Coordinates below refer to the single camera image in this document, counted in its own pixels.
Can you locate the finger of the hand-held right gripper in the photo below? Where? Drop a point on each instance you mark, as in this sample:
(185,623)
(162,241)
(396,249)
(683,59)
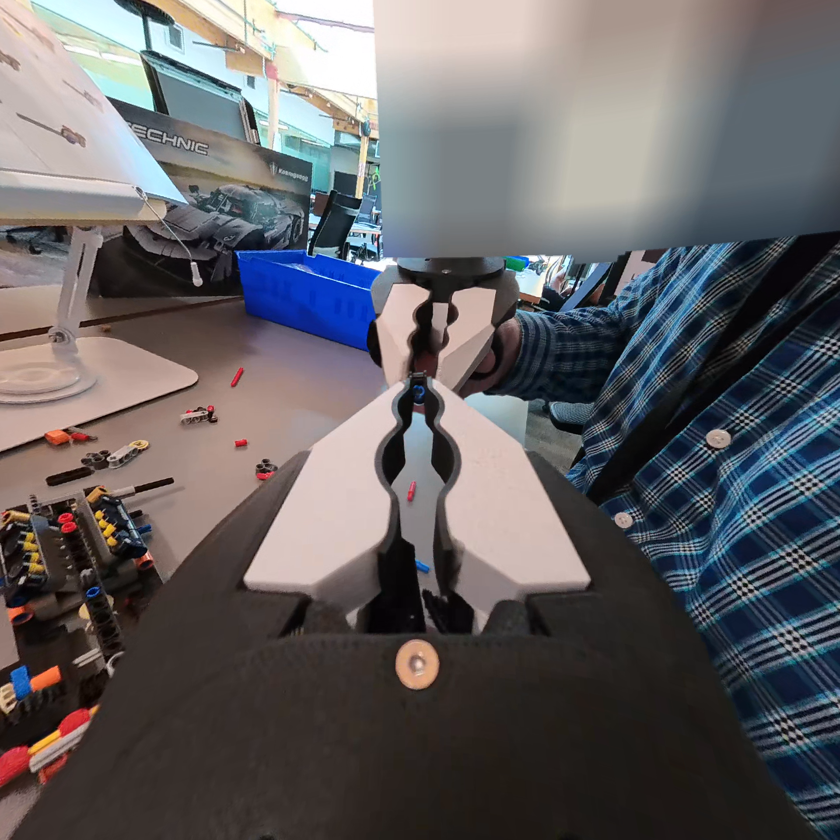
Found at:
(476,328)
(400,334)

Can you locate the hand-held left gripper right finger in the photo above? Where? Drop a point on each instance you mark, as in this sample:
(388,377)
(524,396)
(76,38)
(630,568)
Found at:
(512,518)

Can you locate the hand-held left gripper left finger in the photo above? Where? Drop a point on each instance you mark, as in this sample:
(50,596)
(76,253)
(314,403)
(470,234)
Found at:
(321,518)

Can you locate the black and blue lego pin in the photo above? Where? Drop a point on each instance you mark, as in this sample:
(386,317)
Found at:
(420,392)

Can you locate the lego car chassis assembly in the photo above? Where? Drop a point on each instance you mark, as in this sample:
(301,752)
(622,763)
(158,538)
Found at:
(65,558)

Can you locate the person's right forearm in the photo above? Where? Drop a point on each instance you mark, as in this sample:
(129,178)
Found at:
(571,354)

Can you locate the dark grey lego connector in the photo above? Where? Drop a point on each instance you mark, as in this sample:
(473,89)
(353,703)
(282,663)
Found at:
(97,460)
(266,467)

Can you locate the black lego set box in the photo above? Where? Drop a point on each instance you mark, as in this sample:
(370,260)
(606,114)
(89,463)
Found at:
(249,197)

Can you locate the small red lego pin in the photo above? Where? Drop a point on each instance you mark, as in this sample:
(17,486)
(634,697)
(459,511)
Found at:
(82,434)

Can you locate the short black lego beam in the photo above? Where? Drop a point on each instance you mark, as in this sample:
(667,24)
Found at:
(69,477)

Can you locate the orange lego connector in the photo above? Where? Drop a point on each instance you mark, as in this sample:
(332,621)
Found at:
(56,438)

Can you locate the person's right hand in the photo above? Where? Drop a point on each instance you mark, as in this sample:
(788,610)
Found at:
(513,330)

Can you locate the blue plastic storage bin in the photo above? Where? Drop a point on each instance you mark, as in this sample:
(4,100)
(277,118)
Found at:
(295,302)

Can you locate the black office chair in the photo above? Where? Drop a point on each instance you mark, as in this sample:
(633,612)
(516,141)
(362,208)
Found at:
(334,223)

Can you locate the white book stand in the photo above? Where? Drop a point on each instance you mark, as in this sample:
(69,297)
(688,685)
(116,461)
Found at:
(131,374)

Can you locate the dark computer monitor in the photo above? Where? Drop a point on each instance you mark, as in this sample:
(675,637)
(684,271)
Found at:
(197,98)

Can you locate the white instruction booklet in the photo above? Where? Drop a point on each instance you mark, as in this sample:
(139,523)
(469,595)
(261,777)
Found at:
(65,118)

